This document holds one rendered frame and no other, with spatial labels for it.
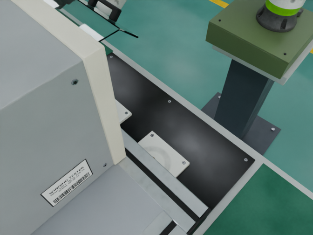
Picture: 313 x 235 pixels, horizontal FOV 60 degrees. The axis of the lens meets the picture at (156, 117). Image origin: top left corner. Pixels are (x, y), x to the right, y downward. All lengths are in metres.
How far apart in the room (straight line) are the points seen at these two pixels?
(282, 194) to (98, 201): 0.57
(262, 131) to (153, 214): 1.53
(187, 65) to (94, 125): 1.86
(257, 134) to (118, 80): 1.10
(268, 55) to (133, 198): 0.79
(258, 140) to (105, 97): 1.57
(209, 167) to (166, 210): 0.43
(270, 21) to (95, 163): 0.91
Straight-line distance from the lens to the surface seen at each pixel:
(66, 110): 0.26
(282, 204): 0.83
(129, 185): 0.38
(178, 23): 2.53
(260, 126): 1.86
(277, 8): 1.10
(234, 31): 1.08
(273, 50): 1.05
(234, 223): 0.77
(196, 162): 0.79
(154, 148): 0.79
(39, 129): 0.26
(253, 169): 0.84
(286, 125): 1.95
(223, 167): 0.79
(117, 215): 0.37
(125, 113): 0.86
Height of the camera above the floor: 1.47
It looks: 55 degrees down
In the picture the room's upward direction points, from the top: straight up
